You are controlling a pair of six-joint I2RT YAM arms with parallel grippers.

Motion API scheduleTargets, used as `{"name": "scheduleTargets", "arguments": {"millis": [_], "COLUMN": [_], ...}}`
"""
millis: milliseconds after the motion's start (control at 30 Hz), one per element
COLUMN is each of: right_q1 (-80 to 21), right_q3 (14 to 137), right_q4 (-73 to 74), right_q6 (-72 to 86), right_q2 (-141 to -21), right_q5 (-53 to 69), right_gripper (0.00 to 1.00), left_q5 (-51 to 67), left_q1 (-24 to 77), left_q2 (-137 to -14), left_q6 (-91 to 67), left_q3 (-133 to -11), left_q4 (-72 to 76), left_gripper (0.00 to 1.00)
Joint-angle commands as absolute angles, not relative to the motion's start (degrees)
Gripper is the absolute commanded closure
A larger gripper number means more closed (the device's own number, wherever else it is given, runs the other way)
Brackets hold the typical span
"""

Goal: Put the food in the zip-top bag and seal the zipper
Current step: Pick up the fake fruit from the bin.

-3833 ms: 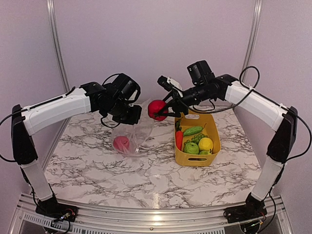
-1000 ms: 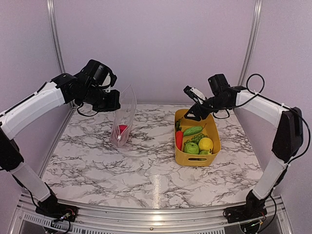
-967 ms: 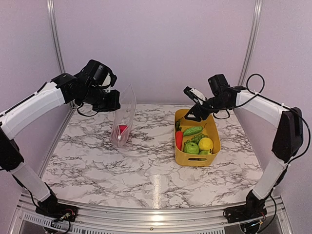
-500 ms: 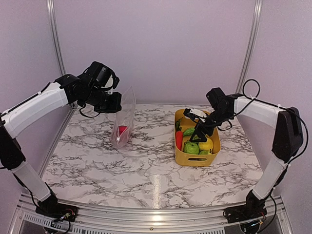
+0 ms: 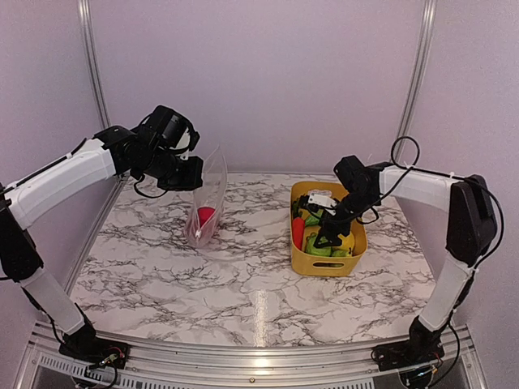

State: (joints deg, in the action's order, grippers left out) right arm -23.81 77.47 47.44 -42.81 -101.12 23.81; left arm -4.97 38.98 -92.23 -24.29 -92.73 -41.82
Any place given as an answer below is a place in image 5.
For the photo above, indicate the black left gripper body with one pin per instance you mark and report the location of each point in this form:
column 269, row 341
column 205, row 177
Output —
column 169, row 175

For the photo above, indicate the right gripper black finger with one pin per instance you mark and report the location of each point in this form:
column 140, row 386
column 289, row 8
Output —
column 342, row 227
column 324, row 235

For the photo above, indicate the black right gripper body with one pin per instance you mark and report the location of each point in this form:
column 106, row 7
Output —
column 358, row 203

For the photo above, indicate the yellow lemon toy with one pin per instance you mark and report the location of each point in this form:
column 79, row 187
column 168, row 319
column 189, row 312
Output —
column 310, row 233

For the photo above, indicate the green apple toy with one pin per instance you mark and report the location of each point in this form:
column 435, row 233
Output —
column 311, row 249

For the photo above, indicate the red apple toy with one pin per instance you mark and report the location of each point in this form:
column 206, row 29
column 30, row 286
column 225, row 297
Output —
column 207, row 220

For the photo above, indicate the clear zip top bag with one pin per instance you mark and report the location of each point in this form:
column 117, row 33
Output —
column 210, row 194

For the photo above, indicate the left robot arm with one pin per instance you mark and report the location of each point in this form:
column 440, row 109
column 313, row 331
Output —
column 23, row 203

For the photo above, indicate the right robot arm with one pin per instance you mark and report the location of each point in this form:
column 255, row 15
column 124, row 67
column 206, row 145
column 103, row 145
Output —
column 469, row 230

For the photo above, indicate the green pear toy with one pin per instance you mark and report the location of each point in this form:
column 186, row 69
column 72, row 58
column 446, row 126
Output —
column 342, row 253

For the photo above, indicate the green bitter gourd toy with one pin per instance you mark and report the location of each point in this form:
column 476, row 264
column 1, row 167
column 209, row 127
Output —
column 313, row 220

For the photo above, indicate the orange carrot toy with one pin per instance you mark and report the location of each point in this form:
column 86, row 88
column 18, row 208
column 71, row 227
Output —
column 297, row 230

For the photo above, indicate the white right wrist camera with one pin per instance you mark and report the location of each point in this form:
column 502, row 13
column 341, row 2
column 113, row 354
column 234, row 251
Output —
column 321, row 201

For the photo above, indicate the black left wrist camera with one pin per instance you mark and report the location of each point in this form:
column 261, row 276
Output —
column 171, row 130

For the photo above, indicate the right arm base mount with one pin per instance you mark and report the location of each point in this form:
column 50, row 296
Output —
column 403, row 354

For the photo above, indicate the left aluminium frame post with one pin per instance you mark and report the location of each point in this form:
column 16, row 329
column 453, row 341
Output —
column 93, row 65

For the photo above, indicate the aluminium frame post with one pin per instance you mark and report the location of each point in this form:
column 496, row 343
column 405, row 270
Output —
column 419, row 67
column 93, row 65

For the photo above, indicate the right aluminium frame post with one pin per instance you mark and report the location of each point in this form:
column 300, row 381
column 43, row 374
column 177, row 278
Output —
column 419, row 67

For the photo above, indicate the aluminium front rail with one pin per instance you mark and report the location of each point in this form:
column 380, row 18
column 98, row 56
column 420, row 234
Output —
column 161, row 364

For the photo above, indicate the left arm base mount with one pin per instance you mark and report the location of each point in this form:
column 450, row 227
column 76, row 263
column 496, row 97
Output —
column 99, row 353

